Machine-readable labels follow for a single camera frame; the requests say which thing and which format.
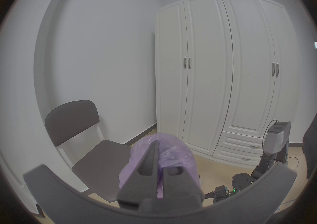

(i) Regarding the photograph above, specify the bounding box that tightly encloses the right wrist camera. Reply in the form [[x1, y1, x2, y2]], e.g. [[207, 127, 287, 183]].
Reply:
[[214, 185, 232, 203]]

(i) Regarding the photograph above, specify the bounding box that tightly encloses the purple plastic bag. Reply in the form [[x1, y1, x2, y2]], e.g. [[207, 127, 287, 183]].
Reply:
[[118, 133, 200, 199]]

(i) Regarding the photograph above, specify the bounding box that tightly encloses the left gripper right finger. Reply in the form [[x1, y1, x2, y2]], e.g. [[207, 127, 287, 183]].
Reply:
[[162, 166, 204, 208]]

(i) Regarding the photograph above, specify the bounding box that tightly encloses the grey and white chair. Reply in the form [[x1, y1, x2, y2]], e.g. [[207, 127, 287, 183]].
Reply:
[[45, 100, 132, 204]]

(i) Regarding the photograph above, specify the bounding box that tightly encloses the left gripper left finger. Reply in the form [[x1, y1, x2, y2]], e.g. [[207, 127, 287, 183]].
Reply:
[[117, 140, 159, 211]]

